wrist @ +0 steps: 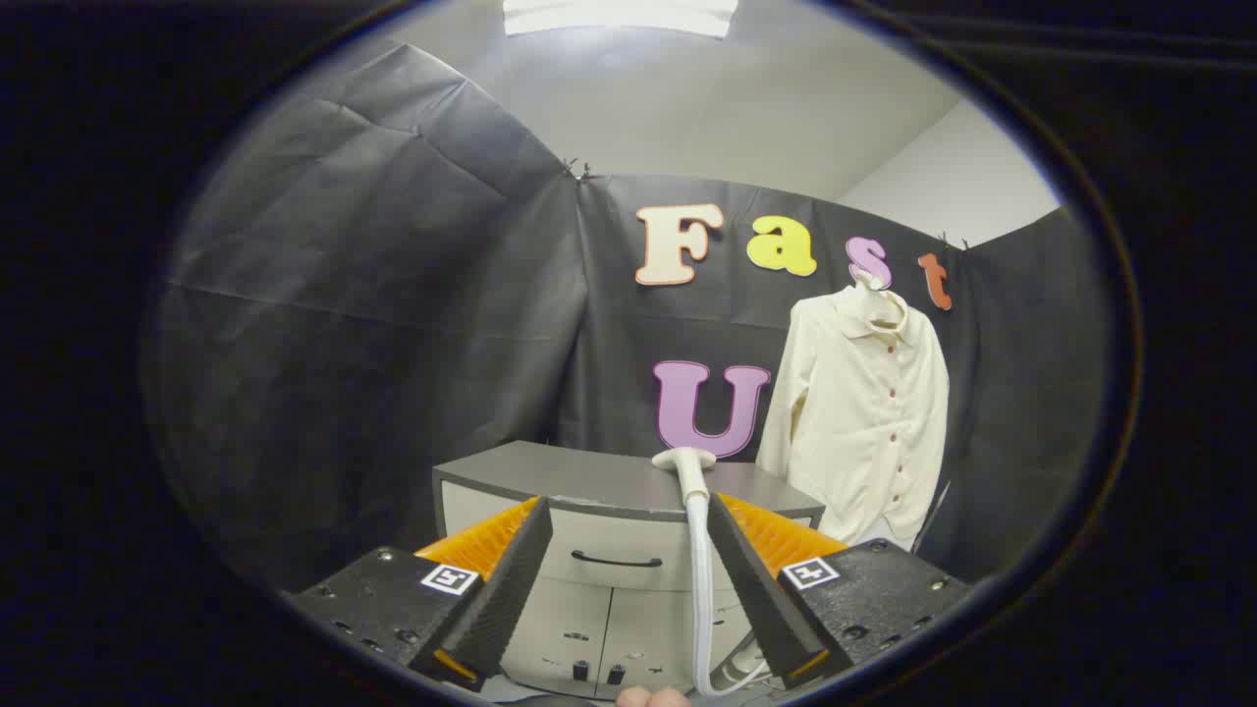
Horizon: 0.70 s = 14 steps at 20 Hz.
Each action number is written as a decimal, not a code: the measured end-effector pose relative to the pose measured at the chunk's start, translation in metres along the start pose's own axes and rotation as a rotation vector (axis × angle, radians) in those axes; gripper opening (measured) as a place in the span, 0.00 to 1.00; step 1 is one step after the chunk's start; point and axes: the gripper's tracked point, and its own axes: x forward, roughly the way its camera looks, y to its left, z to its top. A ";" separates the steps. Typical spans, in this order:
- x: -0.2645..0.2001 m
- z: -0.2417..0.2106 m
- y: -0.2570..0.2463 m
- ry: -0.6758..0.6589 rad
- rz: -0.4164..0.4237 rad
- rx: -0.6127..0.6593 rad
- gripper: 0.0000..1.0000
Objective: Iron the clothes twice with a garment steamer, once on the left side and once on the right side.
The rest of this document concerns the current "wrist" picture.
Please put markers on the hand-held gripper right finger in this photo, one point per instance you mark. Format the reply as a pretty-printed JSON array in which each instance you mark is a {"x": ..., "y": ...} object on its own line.
[{"x": 766, "y": 599}]

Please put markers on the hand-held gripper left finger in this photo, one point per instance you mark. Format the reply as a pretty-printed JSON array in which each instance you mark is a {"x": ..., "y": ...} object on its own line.
[{"x": 501, "y": 599}]

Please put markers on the white garment steamer head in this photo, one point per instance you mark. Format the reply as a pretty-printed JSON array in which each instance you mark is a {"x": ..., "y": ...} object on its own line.
[{"x": 692, "y": 471}]

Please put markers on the cream button-up shirt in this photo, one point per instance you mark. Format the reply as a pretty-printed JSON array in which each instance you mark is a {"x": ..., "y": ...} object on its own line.
[{"x": 864, "y": 422}]

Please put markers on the white clothes hanger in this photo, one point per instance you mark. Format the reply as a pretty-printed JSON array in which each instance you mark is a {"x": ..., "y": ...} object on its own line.
[{"x": 869, "y": 285}]

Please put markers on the grey-topped white cabinet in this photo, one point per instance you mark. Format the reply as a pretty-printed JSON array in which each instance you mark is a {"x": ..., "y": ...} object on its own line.
[{"x": 589, "y": 481}]

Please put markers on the black backdrop cloth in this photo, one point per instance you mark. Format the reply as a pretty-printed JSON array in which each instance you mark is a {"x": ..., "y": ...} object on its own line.
[{"x": 393, "y": 344}]

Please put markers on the ceiling light panel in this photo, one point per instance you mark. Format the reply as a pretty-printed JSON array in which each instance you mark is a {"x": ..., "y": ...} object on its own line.
[{"x": 619, "y": 15}]

